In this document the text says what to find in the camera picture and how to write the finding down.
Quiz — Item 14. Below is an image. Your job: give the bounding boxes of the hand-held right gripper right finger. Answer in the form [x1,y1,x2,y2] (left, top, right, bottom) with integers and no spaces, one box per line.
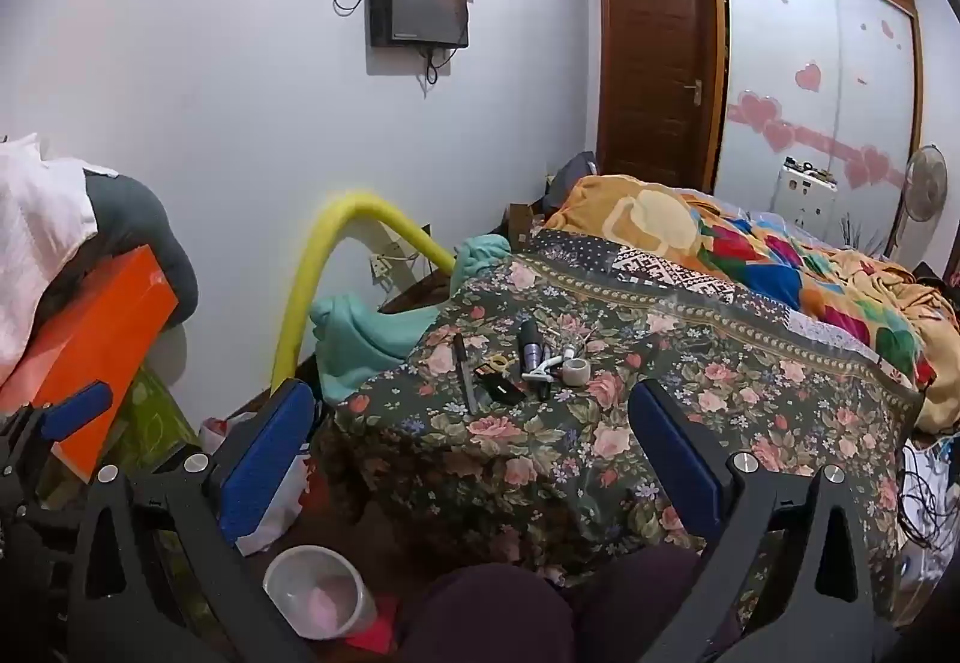
[628,378,902,663]

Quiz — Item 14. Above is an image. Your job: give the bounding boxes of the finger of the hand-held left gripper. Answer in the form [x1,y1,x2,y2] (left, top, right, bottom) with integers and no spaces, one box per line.
[0,382,114,478]

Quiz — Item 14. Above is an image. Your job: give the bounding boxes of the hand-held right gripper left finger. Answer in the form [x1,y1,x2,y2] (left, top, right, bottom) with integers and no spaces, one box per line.
[66,378,320,663]

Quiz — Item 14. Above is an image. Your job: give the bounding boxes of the silver razor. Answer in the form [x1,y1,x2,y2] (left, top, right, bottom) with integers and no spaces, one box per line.
[522,348,572,401]

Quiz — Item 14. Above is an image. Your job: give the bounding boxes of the small black box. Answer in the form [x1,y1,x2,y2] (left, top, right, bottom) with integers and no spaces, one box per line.
[480,374,527,407]

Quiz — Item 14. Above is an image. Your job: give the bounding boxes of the black pen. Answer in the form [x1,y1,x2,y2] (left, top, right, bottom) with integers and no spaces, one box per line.
[451,332,479,417]

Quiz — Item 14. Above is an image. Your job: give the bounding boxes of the orange box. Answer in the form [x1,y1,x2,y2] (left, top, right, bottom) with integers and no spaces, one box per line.
[0,245,181,476]

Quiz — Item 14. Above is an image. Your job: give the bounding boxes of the dark floral cloth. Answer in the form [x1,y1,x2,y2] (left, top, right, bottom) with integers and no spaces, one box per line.
[330,228,925,585]

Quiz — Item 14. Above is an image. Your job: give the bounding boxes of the green floral fabric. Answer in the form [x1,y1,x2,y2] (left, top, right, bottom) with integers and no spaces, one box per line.
[37,367,203,484]

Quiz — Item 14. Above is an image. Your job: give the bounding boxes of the translucent plastic cup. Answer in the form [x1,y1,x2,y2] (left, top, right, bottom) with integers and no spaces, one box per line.
[262,545,378,642]

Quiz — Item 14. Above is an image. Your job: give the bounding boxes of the person's right leg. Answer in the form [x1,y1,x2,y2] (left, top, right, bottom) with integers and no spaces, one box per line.
[562,543,743,663]

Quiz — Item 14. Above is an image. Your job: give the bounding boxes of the person's leg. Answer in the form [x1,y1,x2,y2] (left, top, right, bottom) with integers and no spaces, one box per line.
[562,543,743,663]
[397,564,577,663]

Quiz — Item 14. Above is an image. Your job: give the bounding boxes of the teal blanket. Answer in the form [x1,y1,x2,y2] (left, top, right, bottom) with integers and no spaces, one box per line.
[309,234,513,406]

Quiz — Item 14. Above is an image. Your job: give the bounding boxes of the white cloth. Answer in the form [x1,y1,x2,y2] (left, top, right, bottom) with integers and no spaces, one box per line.
[0,134,121,385]

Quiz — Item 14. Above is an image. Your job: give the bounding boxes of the yellow foam tube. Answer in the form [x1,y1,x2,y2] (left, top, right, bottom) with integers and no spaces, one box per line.
[268,187,458,395]

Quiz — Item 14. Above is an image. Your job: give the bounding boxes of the red paper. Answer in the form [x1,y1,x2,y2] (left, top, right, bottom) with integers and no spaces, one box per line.
[351,594,404,654]

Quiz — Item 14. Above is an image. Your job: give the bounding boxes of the grey cushion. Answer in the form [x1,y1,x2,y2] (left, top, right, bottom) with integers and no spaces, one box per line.
[41,172,200,334]

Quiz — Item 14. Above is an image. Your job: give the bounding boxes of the colourful orange blanket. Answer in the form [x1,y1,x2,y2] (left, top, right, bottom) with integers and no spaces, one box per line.
[543,174,960,433]

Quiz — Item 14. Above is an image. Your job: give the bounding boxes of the wooden headboard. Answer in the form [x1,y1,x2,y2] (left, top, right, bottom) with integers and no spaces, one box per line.
[377,224,542,317]

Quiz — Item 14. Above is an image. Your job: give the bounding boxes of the person's left leg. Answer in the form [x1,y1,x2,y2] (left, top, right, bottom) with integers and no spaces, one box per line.
[397,564,577,663]

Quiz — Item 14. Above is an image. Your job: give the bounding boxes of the small cardboard box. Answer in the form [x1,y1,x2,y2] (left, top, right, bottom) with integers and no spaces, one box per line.
[509,203,546,242]

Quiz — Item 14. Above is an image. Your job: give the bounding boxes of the white appliance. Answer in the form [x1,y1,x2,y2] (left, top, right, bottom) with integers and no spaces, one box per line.
[779,156,839,241]

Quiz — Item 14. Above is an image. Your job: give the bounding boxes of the dark grey bag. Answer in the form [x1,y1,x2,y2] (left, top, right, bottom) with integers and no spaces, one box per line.
[543,151,602,215]

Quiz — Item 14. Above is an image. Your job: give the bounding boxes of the pink heart stickers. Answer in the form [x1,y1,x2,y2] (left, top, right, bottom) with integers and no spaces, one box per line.
[723,0,910,191]

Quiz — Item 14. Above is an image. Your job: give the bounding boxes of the standing fan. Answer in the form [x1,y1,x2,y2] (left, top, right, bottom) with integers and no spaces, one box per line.
[885,143,948,259]

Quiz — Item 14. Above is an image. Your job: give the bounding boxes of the brown wooden door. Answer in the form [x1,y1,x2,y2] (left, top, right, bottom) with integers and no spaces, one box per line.
[598,0,722,194]

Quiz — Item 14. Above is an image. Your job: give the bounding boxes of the wooden wardrobe white doors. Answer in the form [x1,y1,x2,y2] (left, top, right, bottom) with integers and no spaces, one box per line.
[555,0,925,259]

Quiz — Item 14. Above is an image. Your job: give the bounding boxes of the white wall socket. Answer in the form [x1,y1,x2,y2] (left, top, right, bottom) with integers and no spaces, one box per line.
[370,241,422,290]

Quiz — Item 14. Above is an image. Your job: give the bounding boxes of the tangled black cables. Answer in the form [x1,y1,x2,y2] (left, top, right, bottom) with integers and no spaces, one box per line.
[895,436,960,553]

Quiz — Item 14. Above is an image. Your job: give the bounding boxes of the black monitor cable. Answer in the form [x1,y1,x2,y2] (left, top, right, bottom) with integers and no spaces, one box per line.
[418,45,454,86]

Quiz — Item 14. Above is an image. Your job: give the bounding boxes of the small black wall monitor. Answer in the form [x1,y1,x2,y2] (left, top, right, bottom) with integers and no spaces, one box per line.
[367,0,472,50]

